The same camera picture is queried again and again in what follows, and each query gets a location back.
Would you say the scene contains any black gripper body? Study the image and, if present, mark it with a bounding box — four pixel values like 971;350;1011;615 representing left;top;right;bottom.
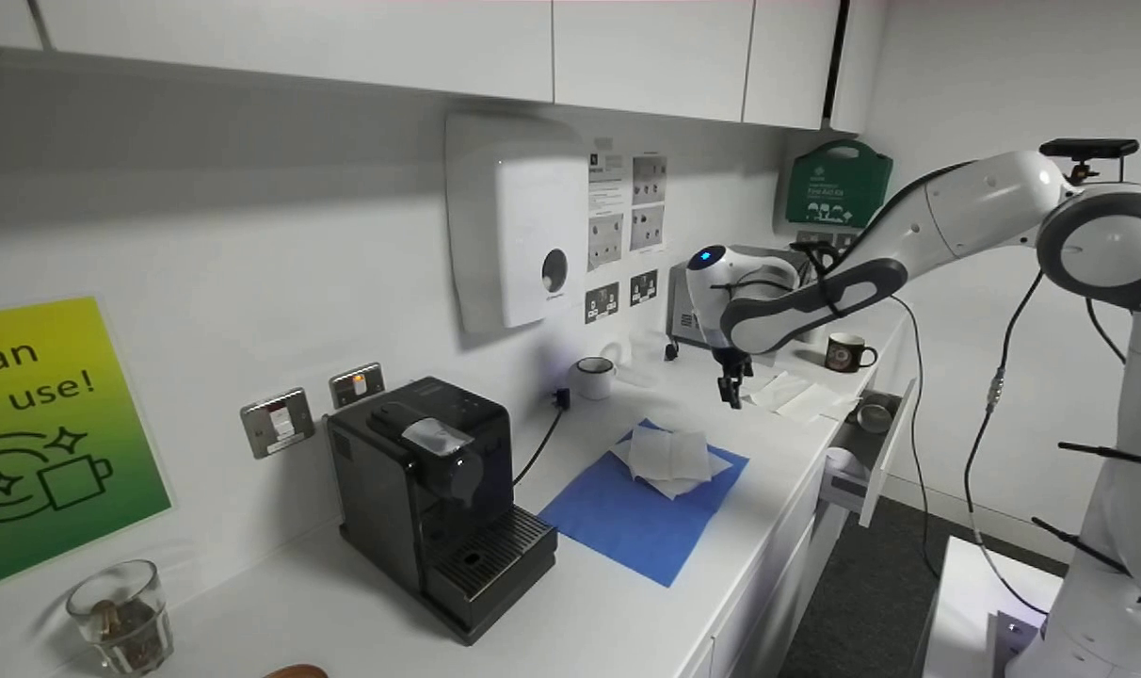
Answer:
713;347;756;386

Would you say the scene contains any blue placemat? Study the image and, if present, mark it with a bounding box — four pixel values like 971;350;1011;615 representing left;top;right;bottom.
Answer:
538;415;749;591

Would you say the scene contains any silver microwave oven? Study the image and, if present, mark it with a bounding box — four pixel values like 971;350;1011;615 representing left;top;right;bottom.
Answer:
663;256;725;353

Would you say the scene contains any black mug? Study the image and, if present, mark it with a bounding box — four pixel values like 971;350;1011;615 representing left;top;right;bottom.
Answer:
823;331;882;376

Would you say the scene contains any white mug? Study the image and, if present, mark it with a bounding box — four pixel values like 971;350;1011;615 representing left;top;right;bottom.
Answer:
565;353;625;402

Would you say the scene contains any white open drawer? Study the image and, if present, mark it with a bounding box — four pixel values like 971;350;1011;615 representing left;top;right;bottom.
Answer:
819;380;919;530

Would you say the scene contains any white base cabinet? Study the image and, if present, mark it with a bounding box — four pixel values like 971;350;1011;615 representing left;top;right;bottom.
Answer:
674;431;882;678

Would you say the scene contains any white laminated notice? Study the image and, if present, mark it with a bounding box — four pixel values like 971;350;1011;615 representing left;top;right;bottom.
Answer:
625;151;671;256
584;151;632;274

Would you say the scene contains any green first aid box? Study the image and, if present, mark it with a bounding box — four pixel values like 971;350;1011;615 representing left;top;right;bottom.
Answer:
777;139;898;238

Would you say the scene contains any white paper towel dispenser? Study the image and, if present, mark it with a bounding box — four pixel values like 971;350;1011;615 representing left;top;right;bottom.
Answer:
443;115;590;338

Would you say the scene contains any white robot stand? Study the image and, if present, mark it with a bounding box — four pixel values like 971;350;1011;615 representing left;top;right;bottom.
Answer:
922;530;1100;678

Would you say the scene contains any black coffee machine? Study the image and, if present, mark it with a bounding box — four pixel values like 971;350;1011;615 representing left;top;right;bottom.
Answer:
325;374;560;650

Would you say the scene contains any drinking glass with spoon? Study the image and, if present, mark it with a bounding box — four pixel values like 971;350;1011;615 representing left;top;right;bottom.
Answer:
63;558;177;678

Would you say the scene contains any green yellow poster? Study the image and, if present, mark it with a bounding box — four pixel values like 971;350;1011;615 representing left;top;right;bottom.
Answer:
0;296;177;601

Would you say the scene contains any steel wall socket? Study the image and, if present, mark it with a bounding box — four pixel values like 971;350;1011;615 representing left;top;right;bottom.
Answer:
236;386;320;463
329;358;391;415
625;263;663;309
582;281;625;330

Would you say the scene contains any black power cable with plug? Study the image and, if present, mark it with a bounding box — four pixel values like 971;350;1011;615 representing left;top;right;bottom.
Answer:
510;386;577;489

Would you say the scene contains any black camera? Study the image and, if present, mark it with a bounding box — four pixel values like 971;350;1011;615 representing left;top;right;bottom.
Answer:
1036;136;1141;163

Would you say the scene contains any white wall cabinet unit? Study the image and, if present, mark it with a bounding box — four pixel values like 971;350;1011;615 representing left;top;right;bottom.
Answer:
0;0;855;136

